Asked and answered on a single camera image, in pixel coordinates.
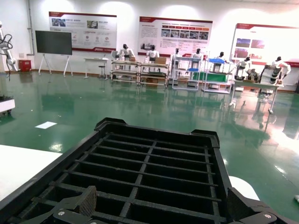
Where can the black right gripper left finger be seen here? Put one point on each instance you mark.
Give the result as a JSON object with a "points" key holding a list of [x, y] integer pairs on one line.
{"points": [[70, 210]]}

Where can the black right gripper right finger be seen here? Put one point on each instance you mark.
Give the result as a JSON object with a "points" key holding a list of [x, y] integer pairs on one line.
{"points": [[247, 212]]}

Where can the black slotted container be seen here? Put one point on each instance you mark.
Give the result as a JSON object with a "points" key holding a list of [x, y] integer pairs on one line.
{"points": [[163, 137]]}

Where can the small cardboard box on workbench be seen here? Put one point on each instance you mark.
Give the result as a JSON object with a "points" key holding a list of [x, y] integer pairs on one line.
{"points": [[160, 60]]}

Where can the white mobile base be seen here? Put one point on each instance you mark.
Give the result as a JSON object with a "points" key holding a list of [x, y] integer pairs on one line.
{"points": [[7, 105]]}

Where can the white table with robots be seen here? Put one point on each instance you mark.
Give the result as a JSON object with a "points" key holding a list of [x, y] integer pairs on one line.
{"points": [[254, 84]]}

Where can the shelf rack with green panel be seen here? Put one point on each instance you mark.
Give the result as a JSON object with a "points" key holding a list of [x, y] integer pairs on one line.
{"points": [[217, 77]]}

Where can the black stool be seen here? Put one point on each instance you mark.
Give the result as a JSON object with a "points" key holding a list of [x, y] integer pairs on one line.
{"points": [[102, 67]]}

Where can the white humanoid robot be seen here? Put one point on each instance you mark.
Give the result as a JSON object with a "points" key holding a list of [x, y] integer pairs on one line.
{"points": [[276, 67], [126, 51], [243, 64], [153, 54], [177, 51], [197, 55], [220, 57]]}

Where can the small white desk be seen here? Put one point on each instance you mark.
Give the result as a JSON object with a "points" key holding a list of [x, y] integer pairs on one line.
{"points": [[95, 59]]}

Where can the white shelf rack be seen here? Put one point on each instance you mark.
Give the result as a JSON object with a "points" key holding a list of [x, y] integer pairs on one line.
{"points": [[187, 58]]}

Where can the black display on white stand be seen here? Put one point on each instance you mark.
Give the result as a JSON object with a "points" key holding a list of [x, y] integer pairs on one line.
{"points": [[53, 43]]}

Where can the red wall cabinet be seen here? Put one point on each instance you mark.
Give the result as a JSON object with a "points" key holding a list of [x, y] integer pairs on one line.
{"points": [[25, 65]]}

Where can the white frame workbench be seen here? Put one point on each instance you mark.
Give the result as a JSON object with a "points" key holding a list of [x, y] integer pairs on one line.
{"points": [[153, 66], [123, 62]]}

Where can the wall poster with red photos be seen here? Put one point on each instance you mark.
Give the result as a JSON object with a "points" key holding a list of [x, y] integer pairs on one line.
{"points": [[257, 44]]}

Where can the wall poster with icons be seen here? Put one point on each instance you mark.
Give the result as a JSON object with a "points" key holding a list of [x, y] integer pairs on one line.
{"points": [[93, 30]]}

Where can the grey wall pipe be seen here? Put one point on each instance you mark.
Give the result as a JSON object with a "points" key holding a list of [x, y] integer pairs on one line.
{"points": [[31, 28]]}

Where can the wall poster with photo row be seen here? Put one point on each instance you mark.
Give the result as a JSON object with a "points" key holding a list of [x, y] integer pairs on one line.
{"points": [[175, 39]]}

